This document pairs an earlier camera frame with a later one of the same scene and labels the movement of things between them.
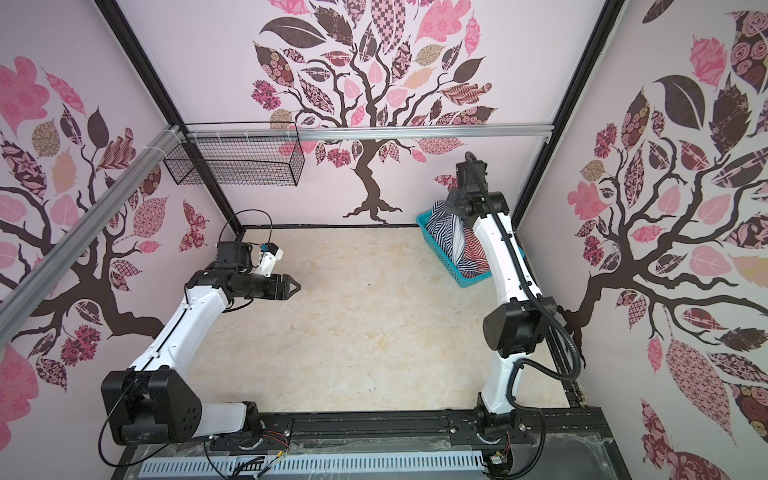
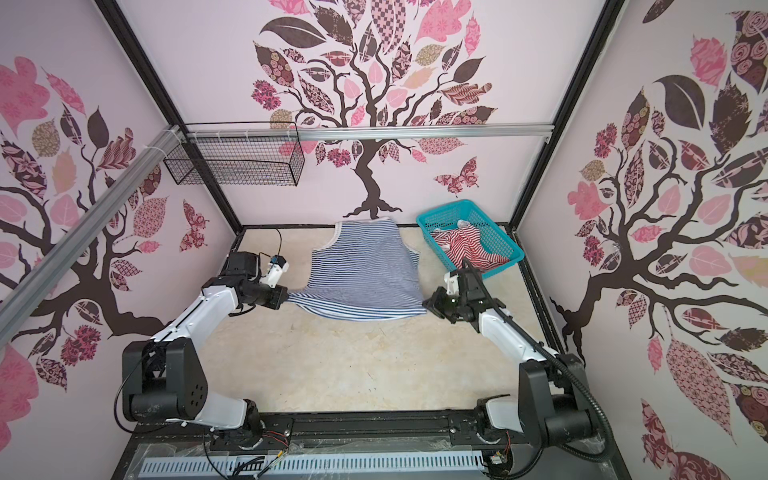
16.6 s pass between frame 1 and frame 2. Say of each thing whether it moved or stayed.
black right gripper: moved
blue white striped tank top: moved
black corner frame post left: stayed
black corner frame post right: stayed
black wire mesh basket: stayed
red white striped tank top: stayed
